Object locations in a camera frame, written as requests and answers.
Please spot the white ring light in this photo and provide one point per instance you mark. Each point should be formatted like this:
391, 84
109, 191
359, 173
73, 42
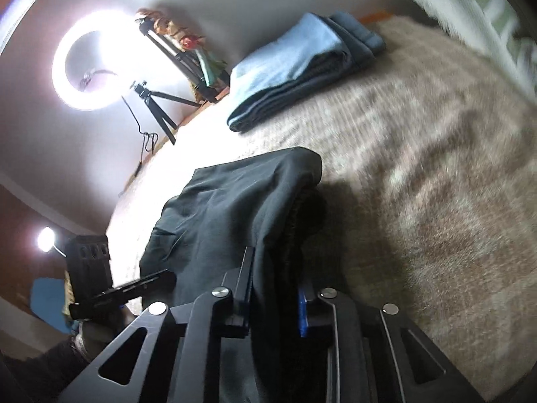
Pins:
101, 55

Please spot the checkered beige bed blanket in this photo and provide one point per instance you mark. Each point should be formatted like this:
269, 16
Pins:
429, 172

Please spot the orange bed sheet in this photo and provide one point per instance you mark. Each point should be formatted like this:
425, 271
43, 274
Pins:
375, 17

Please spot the folded silver tripod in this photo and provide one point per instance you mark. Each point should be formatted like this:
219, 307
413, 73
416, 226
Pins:
184, 63

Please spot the folded blue jeans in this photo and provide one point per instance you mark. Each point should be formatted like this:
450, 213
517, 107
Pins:
316, 52

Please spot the green white patterned pillow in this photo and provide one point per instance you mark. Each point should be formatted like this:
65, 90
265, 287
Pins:
497, 29

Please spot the white desk lamp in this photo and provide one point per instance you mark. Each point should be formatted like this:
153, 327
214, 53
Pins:
45, 241

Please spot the gloved left hand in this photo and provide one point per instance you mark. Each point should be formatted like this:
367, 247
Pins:
95, 335

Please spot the dark green pants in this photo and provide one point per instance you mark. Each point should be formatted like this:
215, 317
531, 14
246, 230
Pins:
268, 203

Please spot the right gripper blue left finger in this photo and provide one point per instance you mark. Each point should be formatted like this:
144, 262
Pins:
239, 282

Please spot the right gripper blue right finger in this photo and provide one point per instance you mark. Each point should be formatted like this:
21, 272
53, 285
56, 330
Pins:
307, 308

